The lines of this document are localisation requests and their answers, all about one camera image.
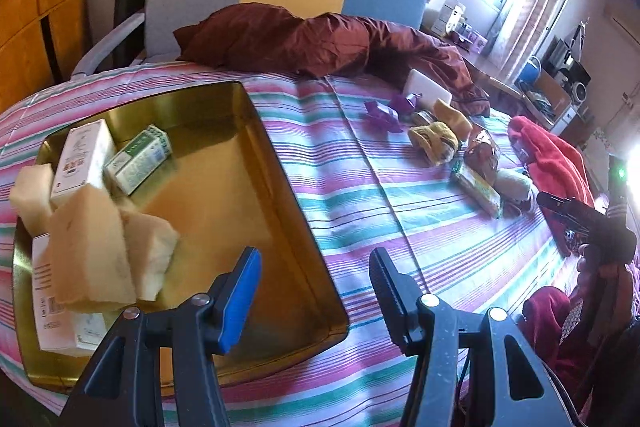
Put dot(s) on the white flat carton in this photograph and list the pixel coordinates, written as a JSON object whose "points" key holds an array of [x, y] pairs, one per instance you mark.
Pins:
{"points": [[60, 330]]}

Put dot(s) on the green white small box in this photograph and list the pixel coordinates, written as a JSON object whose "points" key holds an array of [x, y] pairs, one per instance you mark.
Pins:
{"points": [[136, 161]]}

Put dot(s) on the yellow knitted sock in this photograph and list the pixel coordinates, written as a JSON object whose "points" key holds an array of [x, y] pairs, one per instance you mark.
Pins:
{"points": [[437, 141]]}

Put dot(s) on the striped bed sheet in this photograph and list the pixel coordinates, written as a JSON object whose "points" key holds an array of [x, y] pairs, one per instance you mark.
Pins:
{"points": [[359, 188]]}

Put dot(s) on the orange white muffin packet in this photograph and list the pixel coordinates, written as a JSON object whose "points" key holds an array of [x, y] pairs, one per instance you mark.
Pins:
{"points": [[482, 154]]}

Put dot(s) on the white rolled sock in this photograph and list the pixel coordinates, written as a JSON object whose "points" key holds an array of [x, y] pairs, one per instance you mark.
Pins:
{"points": [[515, 188]]}

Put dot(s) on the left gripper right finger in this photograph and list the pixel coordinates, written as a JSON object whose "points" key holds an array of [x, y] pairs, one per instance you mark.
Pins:
{"points": [[509, 385]]}

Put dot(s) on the wooden side desk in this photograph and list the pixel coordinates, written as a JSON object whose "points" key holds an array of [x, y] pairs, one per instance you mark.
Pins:
{"points": [[543, 101]]}

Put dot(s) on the orange wooden wardrobe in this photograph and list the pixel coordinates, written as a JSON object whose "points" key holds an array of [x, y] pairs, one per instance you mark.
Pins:
{"points": [[40, 1]]}

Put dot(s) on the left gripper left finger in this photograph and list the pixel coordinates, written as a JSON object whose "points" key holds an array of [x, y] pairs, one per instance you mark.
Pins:
{"points": [[120, 386]]}

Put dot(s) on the red fleece garment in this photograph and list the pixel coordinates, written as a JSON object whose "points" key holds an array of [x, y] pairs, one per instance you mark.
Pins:
{"points": [[554, 165]]}

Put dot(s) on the blue bucket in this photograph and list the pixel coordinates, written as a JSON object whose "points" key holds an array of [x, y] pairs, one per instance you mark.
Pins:
{"points": [[531, 71]]}

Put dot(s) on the tan sponge block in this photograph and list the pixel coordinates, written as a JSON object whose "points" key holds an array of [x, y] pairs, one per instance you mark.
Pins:
{"points": [[89, 262]]}

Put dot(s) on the purple snack packet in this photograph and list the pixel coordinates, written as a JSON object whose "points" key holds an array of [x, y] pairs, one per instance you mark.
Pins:
{"points": [[383, 116], [405, 104]]}

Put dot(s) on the gold metal tray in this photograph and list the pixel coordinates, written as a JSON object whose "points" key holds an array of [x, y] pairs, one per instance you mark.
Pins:
{"points": [[224, 189]]}

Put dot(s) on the pale sponge block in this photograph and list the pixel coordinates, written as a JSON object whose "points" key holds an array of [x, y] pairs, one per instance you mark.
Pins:
{"points": [[30, 197]]}

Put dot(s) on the maroon puffy jacket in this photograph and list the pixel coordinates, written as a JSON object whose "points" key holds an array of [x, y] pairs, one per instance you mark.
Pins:
{"points": [[257, 37]]}

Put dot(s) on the white medicine box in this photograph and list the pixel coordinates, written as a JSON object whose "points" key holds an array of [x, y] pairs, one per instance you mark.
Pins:
{"points": [[87, 150]]}

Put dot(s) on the white soap bar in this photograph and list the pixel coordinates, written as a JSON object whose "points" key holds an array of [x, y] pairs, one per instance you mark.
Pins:
{"points": [[426, 90]]}

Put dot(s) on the welldal cracker packet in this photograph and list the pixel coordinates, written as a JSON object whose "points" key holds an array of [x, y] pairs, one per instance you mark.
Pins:
{"points": [[478, 188]]}

